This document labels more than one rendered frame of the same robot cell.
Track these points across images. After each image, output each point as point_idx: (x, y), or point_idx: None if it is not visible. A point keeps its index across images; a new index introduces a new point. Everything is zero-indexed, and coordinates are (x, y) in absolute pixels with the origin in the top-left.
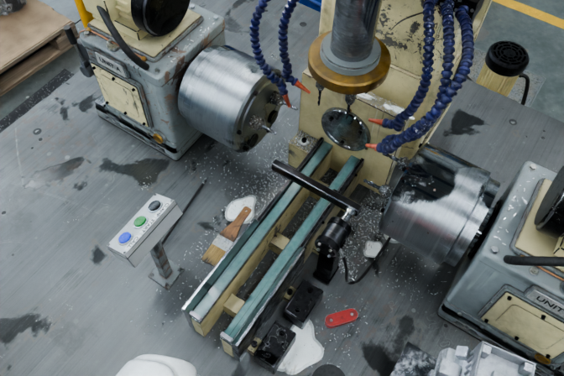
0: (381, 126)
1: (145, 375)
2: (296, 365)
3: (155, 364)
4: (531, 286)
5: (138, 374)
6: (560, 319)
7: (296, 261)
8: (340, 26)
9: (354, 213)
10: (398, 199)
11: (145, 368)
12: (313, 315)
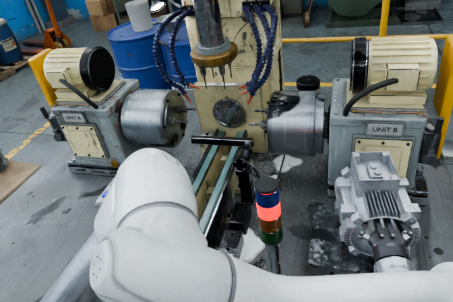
0: (247, 98)
1: (138, 152)
2: (251, 255)
3: (143, 148)
4: (366, 123)
5: (133, 154)
6: (392, 138)
7: (226, 186)
8: (201, 25)
9: (251, 144)
10: (271, 117)
11: (137, 151)
12: (250, 224)
